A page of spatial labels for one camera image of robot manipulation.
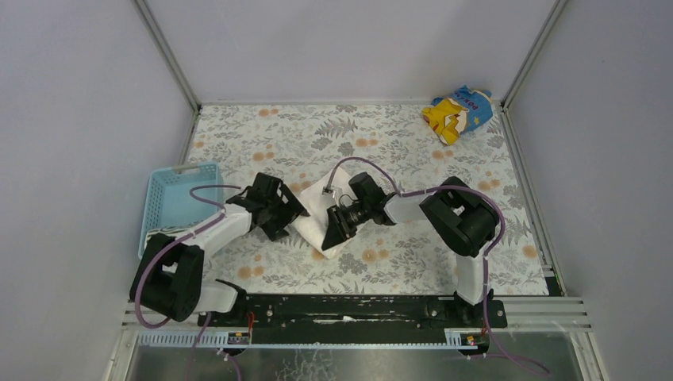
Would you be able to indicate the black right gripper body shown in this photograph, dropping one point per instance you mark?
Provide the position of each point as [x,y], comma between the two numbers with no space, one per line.
[340,221]

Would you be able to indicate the white fluffy towel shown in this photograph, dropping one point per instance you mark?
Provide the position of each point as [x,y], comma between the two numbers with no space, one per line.
[313,228]

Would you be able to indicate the light blue plastic basket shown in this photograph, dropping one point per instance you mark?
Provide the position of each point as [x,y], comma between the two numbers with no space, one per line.
[168,202]

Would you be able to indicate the white slotted cable duct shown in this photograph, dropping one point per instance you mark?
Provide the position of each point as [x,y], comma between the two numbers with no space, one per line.
[228,339]

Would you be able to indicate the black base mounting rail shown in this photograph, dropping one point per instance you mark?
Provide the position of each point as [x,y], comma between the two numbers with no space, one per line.
[345,317]

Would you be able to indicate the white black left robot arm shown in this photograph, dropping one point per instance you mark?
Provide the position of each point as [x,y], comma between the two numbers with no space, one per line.
[169,284]

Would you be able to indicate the floral patterned table mat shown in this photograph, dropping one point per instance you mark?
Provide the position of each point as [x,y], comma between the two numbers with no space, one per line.
[301,143]

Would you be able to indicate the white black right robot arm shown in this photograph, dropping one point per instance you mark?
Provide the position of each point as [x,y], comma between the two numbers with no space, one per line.
[464,221]

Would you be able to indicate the blue yellow cartoon towel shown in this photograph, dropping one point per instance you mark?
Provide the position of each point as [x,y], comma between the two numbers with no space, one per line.
[462,111]

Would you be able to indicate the green white striped towel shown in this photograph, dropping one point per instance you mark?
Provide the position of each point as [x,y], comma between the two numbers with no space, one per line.
[171,231]

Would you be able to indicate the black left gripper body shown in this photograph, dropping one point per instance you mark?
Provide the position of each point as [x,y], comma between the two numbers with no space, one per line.
[278,205]

